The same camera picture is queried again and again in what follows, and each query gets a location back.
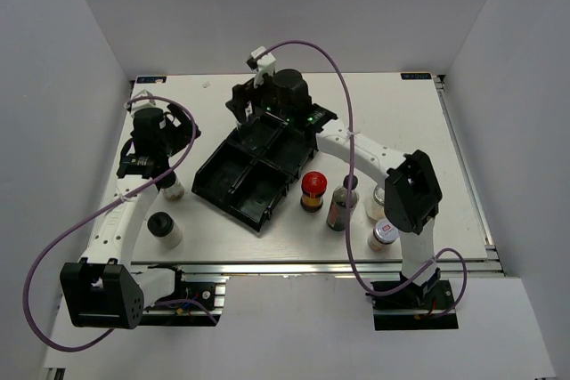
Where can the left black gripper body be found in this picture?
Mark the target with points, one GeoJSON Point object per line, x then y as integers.
{"type": "Point", "coordinates": [177, 137]}

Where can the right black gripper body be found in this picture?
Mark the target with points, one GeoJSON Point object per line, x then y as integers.
{"type": "Point", "coordinates": [263, 98]}

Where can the black lid pepper shaker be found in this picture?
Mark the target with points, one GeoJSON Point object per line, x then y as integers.
{"type": "Point", "coordinates": [171, 188]}

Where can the black lid spice shaker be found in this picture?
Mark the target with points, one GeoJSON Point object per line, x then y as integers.
{"type": "Point", "coordinates": [164, 229]}

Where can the red lid sauce jar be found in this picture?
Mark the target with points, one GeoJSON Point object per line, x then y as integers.
{"type": "Point", "coordinates": [313, 187]}

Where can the dark soy sauce bottle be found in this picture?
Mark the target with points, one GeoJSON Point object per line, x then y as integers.
{"type": "Point", "coordinates": [344, 200]}

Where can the clear glass jar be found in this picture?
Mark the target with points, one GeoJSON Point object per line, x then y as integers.
{"type": "Point", "coordinates": [375, 204]}

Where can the silver lid spice jar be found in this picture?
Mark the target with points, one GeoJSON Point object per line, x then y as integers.
{"type": "Point", "coordinates": [384, 235]}

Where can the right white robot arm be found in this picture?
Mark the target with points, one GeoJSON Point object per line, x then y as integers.
{"type": "Point", "coordinates": [412, 191]}

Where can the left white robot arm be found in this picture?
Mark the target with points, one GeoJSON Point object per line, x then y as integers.
{"type": "Point", "coordinates": [99, 289]}

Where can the left blue corner label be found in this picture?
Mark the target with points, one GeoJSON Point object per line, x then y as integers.
{"type": "Point", "coordinates": [149, 80]}

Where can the blue corner label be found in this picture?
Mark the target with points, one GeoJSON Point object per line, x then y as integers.
{"type": "Point", "coordinates": [415, 76]}
{"type": "Point", "coordinates": [149, 80]}

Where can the black four-compartment tray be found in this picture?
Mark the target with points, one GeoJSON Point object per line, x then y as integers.
{"type": "Point", "coordinates": [251, 170]}

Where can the right blue corner label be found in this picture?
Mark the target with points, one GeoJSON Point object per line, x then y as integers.
{"type": "Point", "coordinates": [415, 76]}

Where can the aluminium table rail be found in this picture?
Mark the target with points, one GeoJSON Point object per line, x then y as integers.
{"type": "Point", "coordinates": [479, 267]}

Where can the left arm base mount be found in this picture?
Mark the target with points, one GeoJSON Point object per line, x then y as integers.
{"type": "Point", "coordinates": [196, 301]}

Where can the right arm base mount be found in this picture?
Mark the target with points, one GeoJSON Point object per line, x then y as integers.
{"type": "Point", "coordinates": [404, 311]}

